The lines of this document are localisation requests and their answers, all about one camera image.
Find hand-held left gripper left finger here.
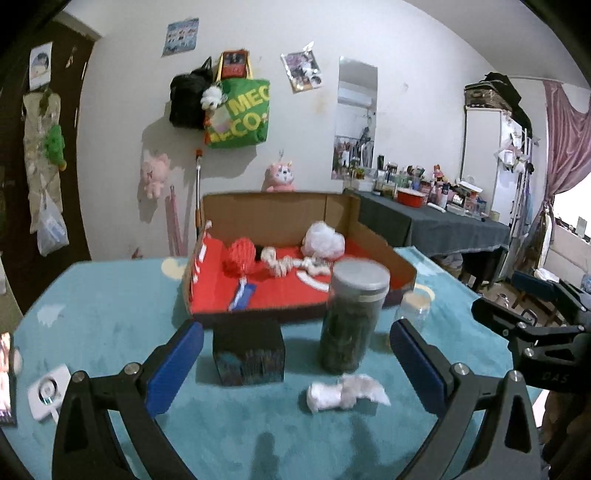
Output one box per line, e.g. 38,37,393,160
51,318,206,480

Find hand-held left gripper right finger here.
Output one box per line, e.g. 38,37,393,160
389,318,542,480

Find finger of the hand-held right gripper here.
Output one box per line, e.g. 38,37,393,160
510,270,591,321
471,298,587,358

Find white tissue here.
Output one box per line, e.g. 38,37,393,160
307,373,391,413

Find cardboard box red inside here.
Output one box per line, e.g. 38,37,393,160
181,191,417,329

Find small glass jar golden capsules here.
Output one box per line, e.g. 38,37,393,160
394,292,435,333

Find tall glass jar dried leaves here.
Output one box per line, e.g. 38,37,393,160
320,258,391,374

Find black box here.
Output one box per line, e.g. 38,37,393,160
212,320,286,386

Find blue white packet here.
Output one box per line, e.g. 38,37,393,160
227,279,257,312

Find side table dark cloth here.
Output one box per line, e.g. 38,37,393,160
344,187,511,291

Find white square device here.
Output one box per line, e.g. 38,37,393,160
28,364,71,422

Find clutter of cosmetic bottles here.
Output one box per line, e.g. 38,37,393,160
351,154,502,222

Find red basin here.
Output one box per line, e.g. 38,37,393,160
396,187,428,208

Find pink folded umbrella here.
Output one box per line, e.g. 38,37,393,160
165,185,183,257

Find white plastic bag ball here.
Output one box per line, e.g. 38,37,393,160
301,222,346,259

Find pink curtain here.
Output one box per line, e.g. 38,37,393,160
508,78,591,278

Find white refrigerator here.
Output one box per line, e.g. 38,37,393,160
462,106,532,227

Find smartphone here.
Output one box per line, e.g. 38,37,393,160
0,332,18,428

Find white plastic bag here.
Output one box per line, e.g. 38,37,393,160
36,189,70,257

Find pink plush toy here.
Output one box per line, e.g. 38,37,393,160
141,152,171,200

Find pink cat plush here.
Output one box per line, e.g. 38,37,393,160
262,161,297,193

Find dark suitcase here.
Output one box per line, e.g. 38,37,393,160
464,71,525,116

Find dark brown door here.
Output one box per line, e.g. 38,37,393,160
0,21,100,315

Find green plush toy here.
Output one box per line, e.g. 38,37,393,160
44,124,68,168

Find green tote bag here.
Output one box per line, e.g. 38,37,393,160
204,76,271,149

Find black bag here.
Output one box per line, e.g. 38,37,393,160
168,56,218,130

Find beige hanging cloth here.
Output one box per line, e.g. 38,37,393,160
22,90,63,234

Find white plush dog charm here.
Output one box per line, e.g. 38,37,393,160
201,84,225,112

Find red framed picture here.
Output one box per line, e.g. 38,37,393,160
217,50,252,79

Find photo on door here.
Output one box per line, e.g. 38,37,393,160
28,42,52,90

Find white knotted rope toy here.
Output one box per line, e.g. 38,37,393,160
259,247,333,278

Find wall mirror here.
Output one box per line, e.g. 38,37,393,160
331,56,378,181

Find glossy wall photo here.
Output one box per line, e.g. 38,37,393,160
281,41,324,93

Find blue wall poster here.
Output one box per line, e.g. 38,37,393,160
161,17,200,57

